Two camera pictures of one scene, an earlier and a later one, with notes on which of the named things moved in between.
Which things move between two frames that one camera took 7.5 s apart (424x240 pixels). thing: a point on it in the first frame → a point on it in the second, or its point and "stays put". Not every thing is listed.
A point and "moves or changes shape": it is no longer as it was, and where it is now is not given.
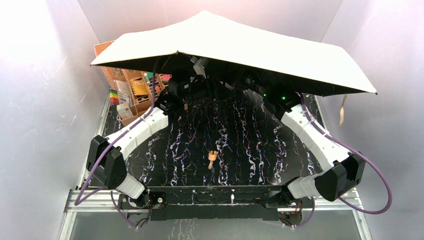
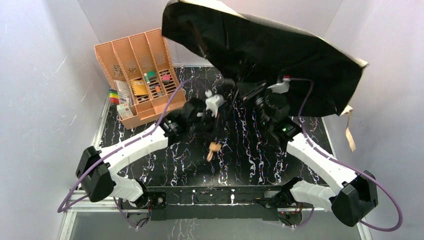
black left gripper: [205, 87] → [216, 129]
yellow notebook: [139, 87] stays put
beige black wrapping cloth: [222, 42] moves or changes shape
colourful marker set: [114, 96] stays put
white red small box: [124, 110] stays put
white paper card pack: [123, 88] stays put
